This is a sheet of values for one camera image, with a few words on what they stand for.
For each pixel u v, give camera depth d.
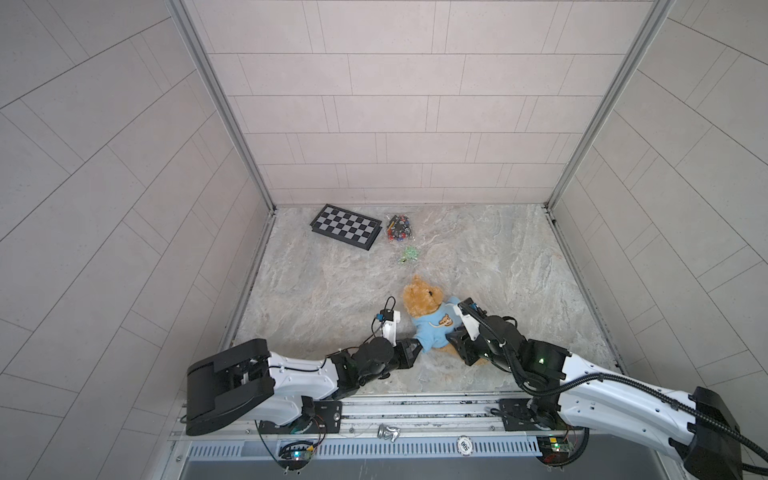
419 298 0.77
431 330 0.76
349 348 0.65
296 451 0.64
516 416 0.71
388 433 0.68
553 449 0.68
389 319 0.72
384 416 0.72
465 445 0.68
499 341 0.55
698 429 0.41
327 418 0.71
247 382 0.46
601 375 0.49
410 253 1.02
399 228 1.06
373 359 0.58
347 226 1.06
